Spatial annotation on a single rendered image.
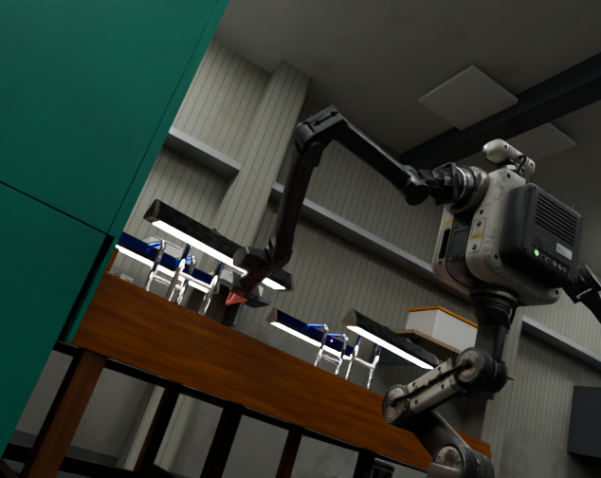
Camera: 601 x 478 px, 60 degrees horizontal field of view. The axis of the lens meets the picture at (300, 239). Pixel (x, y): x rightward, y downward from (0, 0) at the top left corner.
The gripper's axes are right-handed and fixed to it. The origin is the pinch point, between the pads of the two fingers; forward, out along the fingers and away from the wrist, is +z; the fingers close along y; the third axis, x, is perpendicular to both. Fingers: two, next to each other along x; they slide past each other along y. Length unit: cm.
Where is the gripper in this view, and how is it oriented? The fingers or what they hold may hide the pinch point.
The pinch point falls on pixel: (227, 302)
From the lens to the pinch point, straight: 168.7
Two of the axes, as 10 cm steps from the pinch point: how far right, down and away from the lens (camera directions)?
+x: 1.8, 6.3, -7.5
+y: -7.3, -4.3, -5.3
